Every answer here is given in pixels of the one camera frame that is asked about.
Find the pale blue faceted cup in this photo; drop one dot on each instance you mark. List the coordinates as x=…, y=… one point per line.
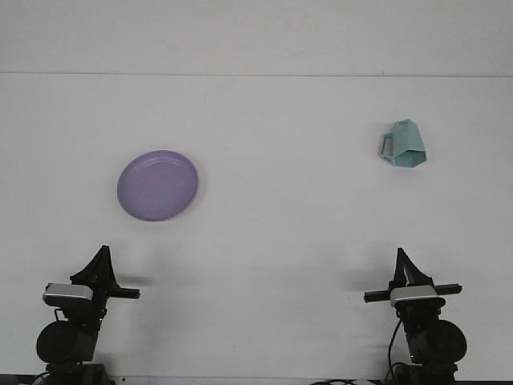
x=405, y=144

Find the pale purple round plate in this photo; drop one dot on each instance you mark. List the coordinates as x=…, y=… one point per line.
x=158, y=186

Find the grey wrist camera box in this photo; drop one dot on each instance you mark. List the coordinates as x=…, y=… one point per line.
x=413, y=294
x=66, y=293

